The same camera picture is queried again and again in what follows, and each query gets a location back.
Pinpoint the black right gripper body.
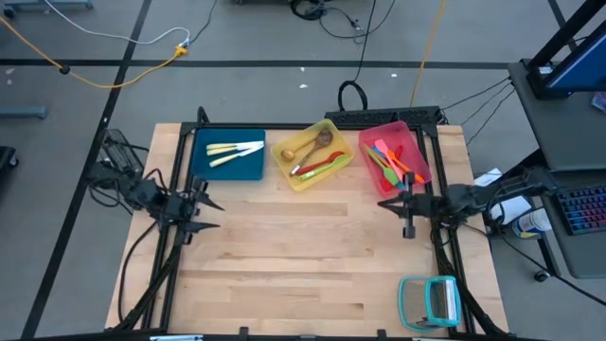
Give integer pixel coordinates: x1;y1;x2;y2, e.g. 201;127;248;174
401;170;451;240

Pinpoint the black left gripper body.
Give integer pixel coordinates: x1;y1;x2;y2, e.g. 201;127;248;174
158;175;203;245

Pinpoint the blue silicone spatula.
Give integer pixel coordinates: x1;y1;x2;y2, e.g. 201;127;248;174
371;146;409;190

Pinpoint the green silicone spatula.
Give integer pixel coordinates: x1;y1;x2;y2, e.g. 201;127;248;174
363;144;401;188

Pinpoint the orange silicone spoon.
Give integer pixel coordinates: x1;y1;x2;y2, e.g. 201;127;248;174
388;151;418;179

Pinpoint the blue plastic bin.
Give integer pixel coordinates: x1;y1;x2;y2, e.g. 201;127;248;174
190;127;267;182

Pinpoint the pink silicone spatula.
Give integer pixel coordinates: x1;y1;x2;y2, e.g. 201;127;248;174
373;137;403;181

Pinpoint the pink plastic bin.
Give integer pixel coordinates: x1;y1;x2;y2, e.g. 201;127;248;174
358;119;433;199

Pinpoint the green silicone spoon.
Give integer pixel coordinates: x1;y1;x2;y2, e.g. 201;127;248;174
297;153;351;182

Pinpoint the dark red silicone spoon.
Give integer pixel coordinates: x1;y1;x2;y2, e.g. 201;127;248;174
295;150;347;176

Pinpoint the light wooden spoon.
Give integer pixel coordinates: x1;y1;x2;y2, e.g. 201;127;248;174
280;135;319;162

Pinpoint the dark wooden spoon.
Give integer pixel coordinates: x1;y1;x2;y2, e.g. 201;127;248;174
289;129;334;177

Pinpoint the yellow translucent plastic bin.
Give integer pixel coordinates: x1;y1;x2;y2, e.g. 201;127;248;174
270;117;355;193

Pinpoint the black perforated power strip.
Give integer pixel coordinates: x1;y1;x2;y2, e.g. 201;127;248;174
324;105;442;127

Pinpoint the white paper sheet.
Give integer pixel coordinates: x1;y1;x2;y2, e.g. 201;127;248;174
472;168;533;226

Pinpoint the teal mesh utensil basket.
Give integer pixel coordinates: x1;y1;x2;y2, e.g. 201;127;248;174
397;275;463;332

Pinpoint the white bottle blue label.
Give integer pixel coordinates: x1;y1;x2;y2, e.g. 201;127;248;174
510;206;553;240

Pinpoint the grey keyboard desk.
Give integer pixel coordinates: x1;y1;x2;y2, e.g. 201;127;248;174
532;169;606;280

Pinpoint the rainbow backlit keyboard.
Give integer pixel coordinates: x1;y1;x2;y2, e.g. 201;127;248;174
548;183;606;237

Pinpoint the black cart caster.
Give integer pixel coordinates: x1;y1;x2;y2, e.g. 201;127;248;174
0;145;20;171

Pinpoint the grey cart leg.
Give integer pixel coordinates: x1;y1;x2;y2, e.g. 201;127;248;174
0;105;48;120
0;0;95;13

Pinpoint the blue screen monitor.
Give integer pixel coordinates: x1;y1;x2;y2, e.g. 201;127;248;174
544;30;606;94

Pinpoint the black monitor stand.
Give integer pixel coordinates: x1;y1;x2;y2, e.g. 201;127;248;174
524;0;606;100

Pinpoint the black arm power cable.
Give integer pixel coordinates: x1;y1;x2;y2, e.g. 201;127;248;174
116;218;162;326

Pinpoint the thin black cable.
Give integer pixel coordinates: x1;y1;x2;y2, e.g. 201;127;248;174
439;75;513;113
466;87;517;146
461;82;515;127

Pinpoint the black aluminium table frame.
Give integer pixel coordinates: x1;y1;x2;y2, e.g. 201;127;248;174
113;106;512;341

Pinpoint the yellow floor extension cable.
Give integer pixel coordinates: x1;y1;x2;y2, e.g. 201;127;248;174
0;16;189;90

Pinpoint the black hanging cable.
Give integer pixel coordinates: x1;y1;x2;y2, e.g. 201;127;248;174
336;0;379;113

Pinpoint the yellow hanging cable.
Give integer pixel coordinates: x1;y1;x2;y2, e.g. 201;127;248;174
409;0;448;108

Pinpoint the white floor cable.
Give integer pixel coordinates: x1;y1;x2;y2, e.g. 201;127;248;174
43;0;191;47

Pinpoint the black floor cable bundle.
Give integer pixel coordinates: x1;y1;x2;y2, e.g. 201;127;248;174
288;0;365;42

